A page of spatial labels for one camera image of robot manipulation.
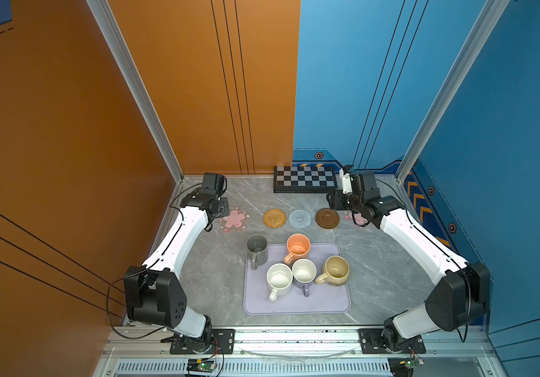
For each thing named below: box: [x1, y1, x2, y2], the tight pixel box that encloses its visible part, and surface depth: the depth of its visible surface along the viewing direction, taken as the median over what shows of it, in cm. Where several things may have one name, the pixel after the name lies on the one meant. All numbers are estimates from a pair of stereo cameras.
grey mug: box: [245, 234, 269, 271], surface depth 87 cm
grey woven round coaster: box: [288, 208, 312, 230], surface depth 105 cm
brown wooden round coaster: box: [315, 207, 340, 229], surface depth 104 cm
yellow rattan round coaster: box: [262, 208, 287, 229], surface depth 105 cm
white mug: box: [266, 263, 294, 303], surface depth 82 cm
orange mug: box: [284, 233, 311, 266], surface depth 89 cm
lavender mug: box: [291, 257, 318, 297], surface depth 84 cm
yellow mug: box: [314, 255, 351, 286], surface depth 82 cm
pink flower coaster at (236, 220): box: [218, 205, 252, 234], surface depth 105 cm
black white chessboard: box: [273, 165, 339, 194], surface depth 118 cm
